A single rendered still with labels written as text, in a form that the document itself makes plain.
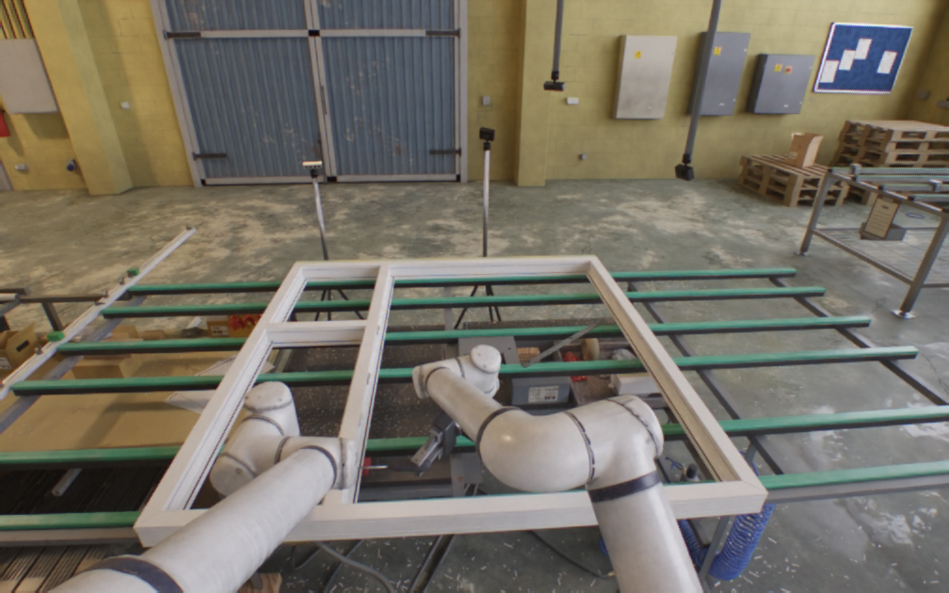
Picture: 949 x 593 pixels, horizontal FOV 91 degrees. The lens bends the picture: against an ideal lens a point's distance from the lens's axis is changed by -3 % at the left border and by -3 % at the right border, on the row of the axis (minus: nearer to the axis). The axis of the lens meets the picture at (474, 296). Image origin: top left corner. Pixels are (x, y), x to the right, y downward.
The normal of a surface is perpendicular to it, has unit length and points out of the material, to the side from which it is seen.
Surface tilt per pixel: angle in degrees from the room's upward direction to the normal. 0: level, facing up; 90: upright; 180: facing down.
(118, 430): 0
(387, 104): 90
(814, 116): 90
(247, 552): 79
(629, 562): 66
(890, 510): 0
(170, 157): 90
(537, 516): 90
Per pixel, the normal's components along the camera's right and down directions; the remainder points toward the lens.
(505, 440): -0.62, -0.48
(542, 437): -0.22, -0.71
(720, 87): 0.07, 0.47
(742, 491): 0.00, -0.88
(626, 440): 0.23, -0.40
